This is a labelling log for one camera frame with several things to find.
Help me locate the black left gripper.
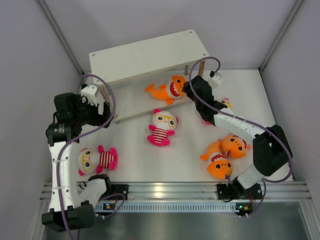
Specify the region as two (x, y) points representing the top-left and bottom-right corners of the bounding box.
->
(73, 94), (113, 129)

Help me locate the orange shark plush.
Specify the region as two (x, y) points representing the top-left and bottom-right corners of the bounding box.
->
(221, 135), (252, 159)
(200, 140), (233, 181)
(144, 75), (187, 105)

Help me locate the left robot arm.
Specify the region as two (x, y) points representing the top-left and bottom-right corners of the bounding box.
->
(41, 92), (114, 232)

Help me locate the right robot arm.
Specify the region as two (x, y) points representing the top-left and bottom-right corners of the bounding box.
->
(182, 75), (293, 199)

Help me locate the white two-tier shelf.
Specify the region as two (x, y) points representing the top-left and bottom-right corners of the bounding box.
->
(89, 29), (209, 124)

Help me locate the white pink striped plush right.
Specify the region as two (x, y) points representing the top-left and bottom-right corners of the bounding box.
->
(200, 97), (233, 125)

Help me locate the white pink striped plush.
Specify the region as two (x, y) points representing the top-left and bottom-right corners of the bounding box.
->
(200, 97), (233, 125)
(76, 145), (118, 176)
(147, 108), (179, 147)

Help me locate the white pink striped plush left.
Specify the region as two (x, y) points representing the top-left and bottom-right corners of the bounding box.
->
(76, 145), (118, 176)

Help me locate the white pink striped plush centre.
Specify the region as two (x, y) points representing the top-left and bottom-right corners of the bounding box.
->
(147, 108), (179, 147)

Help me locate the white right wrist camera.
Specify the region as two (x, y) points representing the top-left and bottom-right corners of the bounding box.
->
(208, 70), (223, 89)

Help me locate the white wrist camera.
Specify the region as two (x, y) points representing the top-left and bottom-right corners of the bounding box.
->
(208, 70), (223, 89)
(80, 84), (99, 107)

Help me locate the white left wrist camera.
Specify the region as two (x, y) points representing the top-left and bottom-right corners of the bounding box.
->
(80, 84), (99, 107)

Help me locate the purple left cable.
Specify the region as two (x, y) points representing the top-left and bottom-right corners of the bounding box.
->
(51, 73), (117, 240)

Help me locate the grey slotted cable duct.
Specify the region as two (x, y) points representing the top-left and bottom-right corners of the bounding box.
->
(95, 201), (252, 214)

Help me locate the aluminium mounting rail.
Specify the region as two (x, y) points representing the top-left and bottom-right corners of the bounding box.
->
(39, 181), (312, 201)

